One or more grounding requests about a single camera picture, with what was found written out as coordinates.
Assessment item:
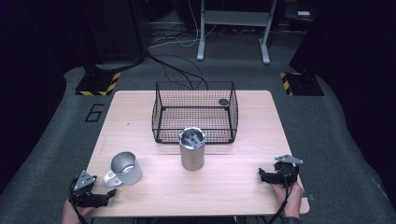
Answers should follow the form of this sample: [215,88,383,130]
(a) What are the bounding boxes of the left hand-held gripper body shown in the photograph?
[68,170,108,209]

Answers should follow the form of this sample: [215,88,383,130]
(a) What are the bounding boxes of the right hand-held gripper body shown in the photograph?
[273,154,304,188]

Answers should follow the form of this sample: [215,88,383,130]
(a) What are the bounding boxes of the silver metal mug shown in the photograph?
[103,151,143,189]

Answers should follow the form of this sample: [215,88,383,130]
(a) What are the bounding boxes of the black wire mesh basket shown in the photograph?
[151,80,239,145]

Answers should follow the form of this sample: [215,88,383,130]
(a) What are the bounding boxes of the tall silver metal canister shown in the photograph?
[178,126,206,172]

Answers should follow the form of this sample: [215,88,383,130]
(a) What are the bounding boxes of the person's left hand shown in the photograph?
[61,199,94,224]

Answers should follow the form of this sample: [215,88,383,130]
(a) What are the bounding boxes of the person's right hand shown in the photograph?
[270,181,304,218]

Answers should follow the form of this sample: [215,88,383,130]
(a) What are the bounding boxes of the dark curtain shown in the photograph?
[289,0,396,208]
[0,0,68,195]

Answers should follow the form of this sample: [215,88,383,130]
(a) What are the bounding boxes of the left hand-held gripper black cable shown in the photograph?
[67,181,90,224]

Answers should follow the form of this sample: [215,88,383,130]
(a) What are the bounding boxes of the hand-held gripper black cable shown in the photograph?
[67,181,90,224]
[268,167,296,224]

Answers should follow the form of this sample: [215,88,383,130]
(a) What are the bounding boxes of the right hand-held gripper black cable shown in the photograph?
[268,167,296,224]

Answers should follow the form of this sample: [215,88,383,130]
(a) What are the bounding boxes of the black yellow striped base plate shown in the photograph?
[75,71,121,97]
[278,71,325,97]

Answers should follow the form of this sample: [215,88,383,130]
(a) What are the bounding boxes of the black floor cables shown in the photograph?
[145,51,209,91]

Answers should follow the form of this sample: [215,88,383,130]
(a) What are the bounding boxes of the grey metal desk frame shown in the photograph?
[196,0,278,65]

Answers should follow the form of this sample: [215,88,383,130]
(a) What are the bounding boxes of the white floor cables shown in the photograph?
[148,0,219,49]

